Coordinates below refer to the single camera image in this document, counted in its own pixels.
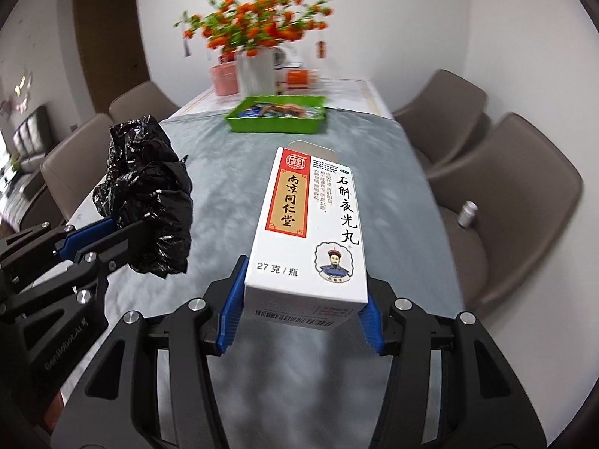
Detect taupe chair near left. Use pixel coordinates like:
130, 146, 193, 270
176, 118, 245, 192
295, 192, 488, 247
40, 114, 114, 220

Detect green plastic tray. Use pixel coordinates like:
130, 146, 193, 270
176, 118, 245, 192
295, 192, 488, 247
224, 95, 327, 134

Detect taupe chair far left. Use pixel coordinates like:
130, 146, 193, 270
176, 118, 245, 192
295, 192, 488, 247
109, 80, 179, 123

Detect wooden door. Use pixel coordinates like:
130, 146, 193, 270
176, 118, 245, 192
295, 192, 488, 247
73, 0, 149, 113

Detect taupe chair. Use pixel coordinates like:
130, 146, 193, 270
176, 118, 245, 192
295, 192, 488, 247
393, 69, 487, 174
428, 114, 583, 315
109, 80, 179, 123
40, 114, 114, 220

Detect grey table cloth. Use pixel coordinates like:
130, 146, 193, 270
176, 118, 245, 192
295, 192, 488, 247
60, 106, 465, 449

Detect white flower vase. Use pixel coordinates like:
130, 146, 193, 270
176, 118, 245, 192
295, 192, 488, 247
235, 48, 276, 97

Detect black leather sofa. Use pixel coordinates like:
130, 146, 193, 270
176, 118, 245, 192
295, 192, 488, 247
1, 106, 63, 232

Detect taupe chair far right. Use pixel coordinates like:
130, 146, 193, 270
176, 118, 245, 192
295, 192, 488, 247
393, 69, 487, 174

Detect black plastic bag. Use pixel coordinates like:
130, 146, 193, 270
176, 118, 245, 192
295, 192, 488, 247
92, 114, 193, 278

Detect pink cup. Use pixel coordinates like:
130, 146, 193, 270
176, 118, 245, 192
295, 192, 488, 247
209, 61, 238, 96

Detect orange white box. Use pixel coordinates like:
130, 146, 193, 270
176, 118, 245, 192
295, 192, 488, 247
285, 68, 320, 90

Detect small silver white bottle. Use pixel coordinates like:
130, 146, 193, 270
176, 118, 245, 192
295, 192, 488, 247
457, 201, 478, 229

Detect white medicine box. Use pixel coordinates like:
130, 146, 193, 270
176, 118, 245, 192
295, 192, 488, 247
244, 147, 368, 330

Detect taupe chair near right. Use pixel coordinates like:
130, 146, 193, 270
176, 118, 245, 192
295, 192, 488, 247
428, 114, 583, 315

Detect orange artificial flowers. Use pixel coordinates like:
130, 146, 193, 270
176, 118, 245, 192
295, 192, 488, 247
174, 0, 335, 63

